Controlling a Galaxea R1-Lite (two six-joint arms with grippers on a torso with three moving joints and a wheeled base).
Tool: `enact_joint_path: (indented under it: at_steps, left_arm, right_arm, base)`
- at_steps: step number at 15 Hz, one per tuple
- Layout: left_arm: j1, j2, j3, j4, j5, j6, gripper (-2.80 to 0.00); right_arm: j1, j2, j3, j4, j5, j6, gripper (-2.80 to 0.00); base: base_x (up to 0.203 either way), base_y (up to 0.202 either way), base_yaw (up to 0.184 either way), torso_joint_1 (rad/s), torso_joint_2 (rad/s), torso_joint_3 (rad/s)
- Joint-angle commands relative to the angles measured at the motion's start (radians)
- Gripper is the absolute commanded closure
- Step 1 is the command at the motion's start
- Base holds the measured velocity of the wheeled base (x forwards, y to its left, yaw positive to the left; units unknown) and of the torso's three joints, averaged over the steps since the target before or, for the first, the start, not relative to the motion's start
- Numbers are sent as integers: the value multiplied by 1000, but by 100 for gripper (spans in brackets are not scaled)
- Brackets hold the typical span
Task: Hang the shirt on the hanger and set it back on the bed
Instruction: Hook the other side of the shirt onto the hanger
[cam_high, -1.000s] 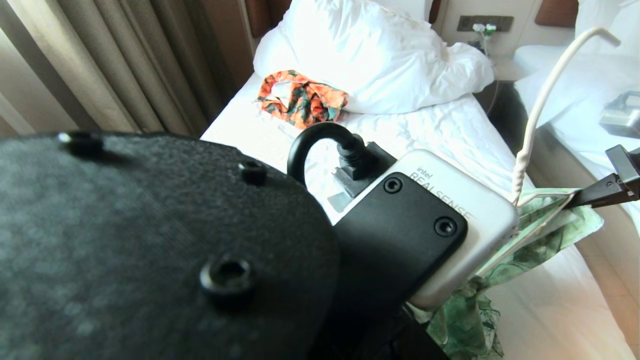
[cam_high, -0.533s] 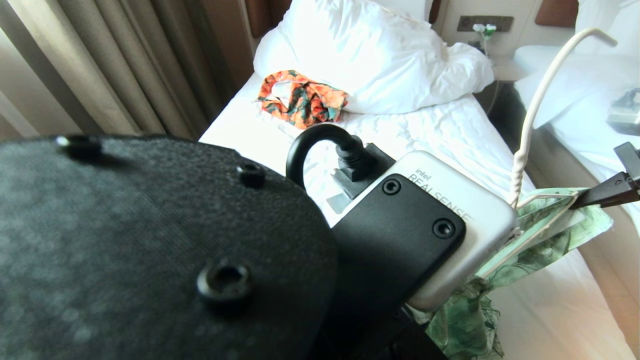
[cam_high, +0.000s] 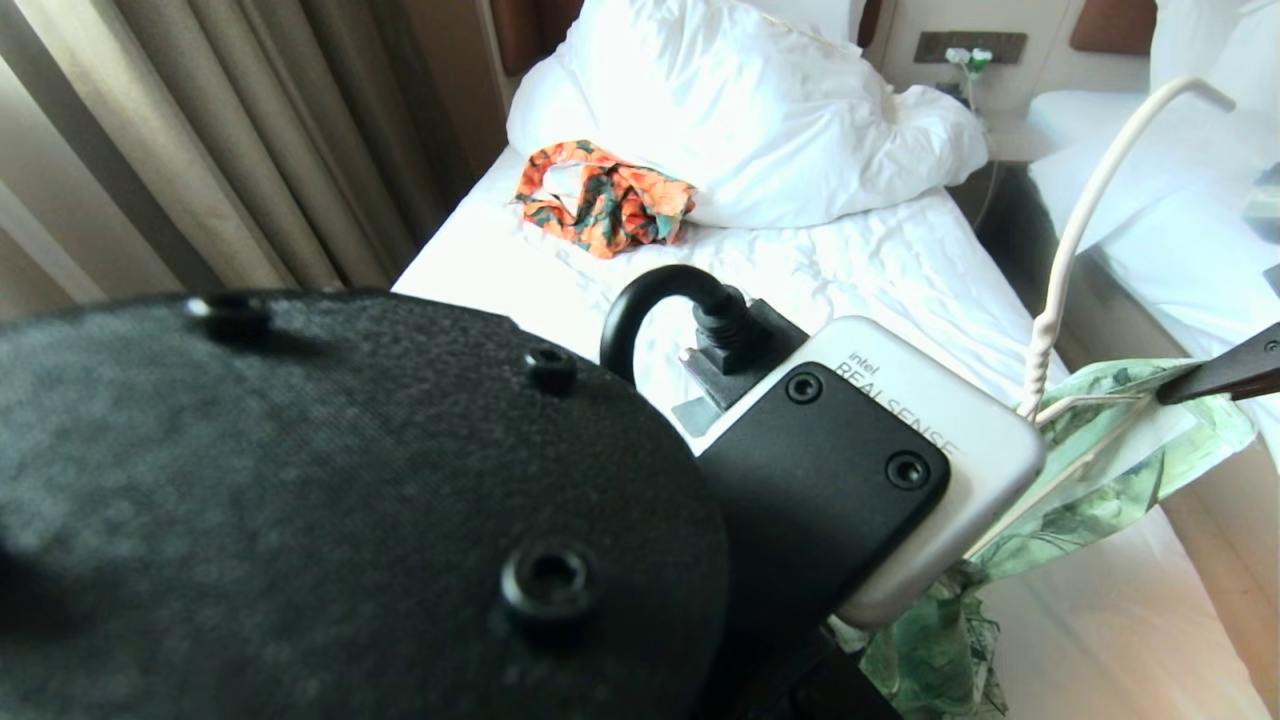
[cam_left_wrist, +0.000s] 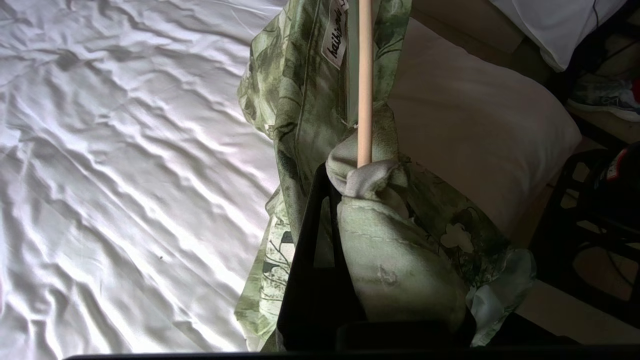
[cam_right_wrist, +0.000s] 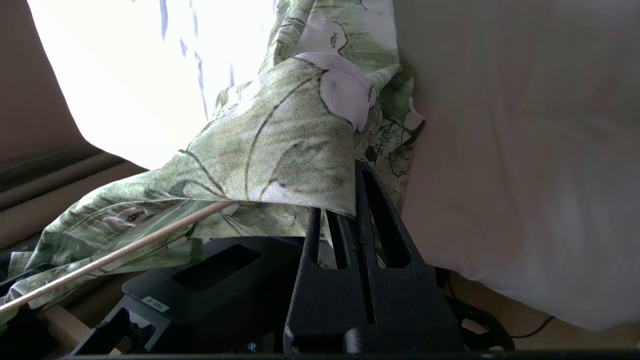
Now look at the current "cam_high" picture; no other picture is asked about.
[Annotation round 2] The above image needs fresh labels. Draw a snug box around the brown headboard panel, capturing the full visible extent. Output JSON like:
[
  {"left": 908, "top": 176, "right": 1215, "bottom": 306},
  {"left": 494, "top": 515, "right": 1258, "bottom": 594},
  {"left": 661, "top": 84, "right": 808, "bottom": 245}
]
[
  {"left": 489, "top": 0, "right": 586, "bottom": 78},
  {"left": 1069, "top": 0, "right": 1159, "bottom": 57}
]

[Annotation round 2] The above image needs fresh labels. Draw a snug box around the beige curtain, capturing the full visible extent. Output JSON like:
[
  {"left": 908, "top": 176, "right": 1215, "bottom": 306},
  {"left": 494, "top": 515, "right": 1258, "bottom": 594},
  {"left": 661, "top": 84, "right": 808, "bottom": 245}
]
[{"left": 0, "top": 0, "right": 473, "bottom": 323}]

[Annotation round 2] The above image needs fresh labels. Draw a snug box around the wall socket panel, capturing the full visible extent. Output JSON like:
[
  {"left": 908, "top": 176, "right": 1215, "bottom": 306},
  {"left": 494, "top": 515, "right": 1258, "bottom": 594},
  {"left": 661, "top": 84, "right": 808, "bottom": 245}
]
[{"left": 912, "top": 31, "right": 1029, "bottom": 66}]

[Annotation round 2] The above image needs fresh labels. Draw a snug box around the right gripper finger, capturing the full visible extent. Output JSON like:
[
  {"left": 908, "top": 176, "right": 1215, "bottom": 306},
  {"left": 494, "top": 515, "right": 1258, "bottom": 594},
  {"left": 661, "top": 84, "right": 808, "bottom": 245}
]
[{"left": 1157, "top": 322, "right": 1280, "bottom": 407}]

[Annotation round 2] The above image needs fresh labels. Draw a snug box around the white charger cable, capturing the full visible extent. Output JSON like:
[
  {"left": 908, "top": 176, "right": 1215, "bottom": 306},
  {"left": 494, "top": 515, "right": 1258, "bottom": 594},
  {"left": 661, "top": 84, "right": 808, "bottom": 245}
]
[{"left": 962, "top": 70, "right": 1003, "bottom": 233}]

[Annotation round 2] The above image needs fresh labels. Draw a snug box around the white clothes hanger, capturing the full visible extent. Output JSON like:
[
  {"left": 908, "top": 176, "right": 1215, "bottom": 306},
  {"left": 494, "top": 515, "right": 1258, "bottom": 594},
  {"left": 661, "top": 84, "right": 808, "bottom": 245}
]
[{"left": 965, "top": 75, "right": 1238, "bottom": 561}]

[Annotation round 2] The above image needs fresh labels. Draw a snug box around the white pillow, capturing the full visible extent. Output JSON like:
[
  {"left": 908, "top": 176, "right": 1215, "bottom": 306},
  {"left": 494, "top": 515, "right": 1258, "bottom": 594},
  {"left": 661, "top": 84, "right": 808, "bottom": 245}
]
[
  {"left": 506, "top": 0, "right": 990, "bottom": 230},
  {"left": 1149, "top": 0, "right": 1280, "bottom": 101}
]

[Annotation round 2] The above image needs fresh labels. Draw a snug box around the black cable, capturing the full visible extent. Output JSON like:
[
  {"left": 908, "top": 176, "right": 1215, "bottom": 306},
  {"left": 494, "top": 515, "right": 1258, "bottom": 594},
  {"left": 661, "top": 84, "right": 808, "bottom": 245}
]
[{"left": 599, "top": 264, "right": 753, "bottom": 387}]

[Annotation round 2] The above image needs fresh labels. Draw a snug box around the green leaf print shirt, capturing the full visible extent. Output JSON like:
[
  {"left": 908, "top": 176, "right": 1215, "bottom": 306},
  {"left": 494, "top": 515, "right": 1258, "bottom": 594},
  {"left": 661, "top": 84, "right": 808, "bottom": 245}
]
[{"left": 828, "top": 358, "right": 1257, "bottom": 720}]

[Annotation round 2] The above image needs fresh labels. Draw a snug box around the bed with white sheet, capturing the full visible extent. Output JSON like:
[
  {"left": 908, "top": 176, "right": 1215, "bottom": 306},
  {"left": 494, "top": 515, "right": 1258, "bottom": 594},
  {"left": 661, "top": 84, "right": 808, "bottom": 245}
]
[
  {"left": 391, "top": 145, "right": 1273, "bottom": 720},
  {"left": 1028, "top": 88, "right": 1280, "bottom": 471}
]

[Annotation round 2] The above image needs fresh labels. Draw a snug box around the orange floral garment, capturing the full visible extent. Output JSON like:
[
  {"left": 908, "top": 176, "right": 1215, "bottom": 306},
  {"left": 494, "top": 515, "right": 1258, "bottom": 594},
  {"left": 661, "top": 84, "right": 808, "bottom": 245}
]
[{"left": 514, "top": 140, "right": 698, "bottom": 260}]

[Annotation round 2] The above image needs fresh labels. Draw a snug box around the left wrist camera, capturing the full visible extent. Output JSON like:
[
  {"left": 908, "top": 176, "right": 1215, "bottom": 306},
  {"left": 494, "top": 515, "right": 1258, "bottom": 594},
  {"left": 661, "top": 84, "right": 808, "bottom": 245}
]
[{"left": 680, "top": 299, "right": 1048, "bottom": 641}]

